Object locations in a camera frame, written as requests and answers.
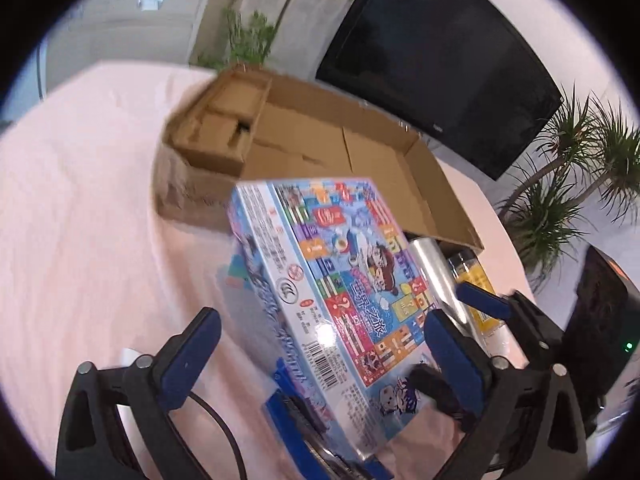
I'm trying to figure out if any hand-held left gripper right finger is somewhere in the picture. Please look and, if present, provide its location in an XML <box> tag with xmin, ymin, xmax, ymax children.
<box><xmin>424</xmin><ymin>308</ymin><xmax>591</xmax><ymax>480</ymax></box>

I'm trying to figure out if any brown cardboard box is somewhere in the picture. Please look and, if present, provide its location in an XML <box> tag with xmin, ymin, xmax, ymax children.
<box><xmin>152</xmin><ymin>67</ymin><xmax>486</xmax><ymax>252</ymax></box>

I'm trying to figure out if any colourful board game box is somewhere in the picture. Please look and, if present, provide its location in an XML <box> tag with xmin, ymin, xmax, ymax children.
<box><xmin>226</xmin><ymin>176</ymin><xmax>441</xmax><ymax>466</ymax></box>

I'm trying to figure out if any pink tablecloth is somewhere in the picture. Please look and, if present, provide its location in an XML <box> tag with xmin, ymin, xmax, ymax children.
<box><xmin>0</xmin><ymin>60</ymin><xmax>538</xmax><ymax>480</ymax></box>

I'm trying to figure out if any grey filing cabinet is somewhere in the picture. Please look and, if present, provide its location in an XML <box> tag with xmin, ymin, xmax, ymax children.
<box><xmin>37</xmin><ymin>0</ymin><xmax>226</xmax><ymax>101</ymax></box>

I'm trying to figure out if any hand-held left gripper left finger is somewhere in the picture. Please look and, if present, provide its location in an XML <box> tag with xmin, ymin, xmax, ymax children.
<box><xmin>55</xmin><ymin>306</ymin><xmax>222</xmax><ymax>480</ymax></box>

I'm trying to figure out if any black cable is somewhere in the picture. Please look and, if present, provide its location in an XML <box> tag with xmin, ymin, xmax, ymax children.
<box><xmin>185</xmin><ymin>392</ymin><xmax>247</xmax><ymax>480</ymax></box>

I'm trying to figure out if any black television screen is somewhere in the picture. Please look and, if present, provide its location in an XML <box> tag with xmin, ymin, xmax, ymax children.
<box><xmin>315</xmin><ymin>0</ymin><xmax>566</xmax><ymax>182</ymax></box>

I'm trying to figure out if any silver film roll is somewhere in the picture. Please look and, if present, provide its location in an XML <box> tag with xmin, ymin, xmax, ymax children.
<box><xmin>407</xmin><ymin>236</ymin><xmax>476</xmax><ymax>343</ymax></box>

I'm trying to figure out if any green leafy plant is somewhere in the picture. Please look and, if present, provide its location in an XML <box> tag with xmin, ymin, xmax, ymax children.
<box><xmin>197</xmin><ymin>0</ymin><xmax>377</xmax><ymax>75</ymax></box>

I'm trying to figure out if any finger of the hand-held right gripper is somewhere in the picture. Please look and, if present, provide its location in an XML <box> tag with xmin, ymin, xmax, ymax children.
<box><xmin>409</xmin><ymin>364</ymin><xmax>477</xmax><ymax>433</ymax></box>
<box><xmin>457</xmin><ymin>281</ymin><xmax>568</xmax><ymax>362</ymax></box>

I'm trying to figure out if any green palm plant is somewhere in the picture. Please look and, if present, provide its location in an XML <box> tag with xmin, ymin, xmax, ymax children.
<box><xmin>495</xmin><ymin>85</ymin><xmax>640</xmax><ymax>292</ymax></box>

